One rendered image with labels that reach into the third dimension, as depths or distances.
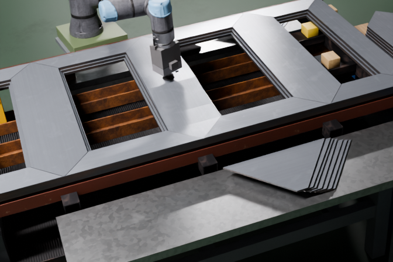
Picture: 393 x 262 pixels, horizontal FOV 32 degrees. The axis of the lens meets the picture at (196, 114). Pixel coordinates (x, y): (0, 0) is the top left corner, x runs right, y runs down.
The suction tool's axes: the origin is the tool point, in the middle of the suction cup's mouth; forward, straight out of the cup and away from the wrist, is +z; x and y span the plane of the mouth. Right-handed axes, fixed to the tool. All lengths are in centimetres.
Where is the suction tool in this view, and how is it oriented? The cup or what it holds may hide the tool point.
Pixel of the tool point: (168, 80)
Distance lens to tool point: 243.0
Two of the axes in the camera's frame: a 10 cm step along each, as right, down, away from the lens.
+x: -6.7, -3.9, 6.4
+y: 7.4, -4.3, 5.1
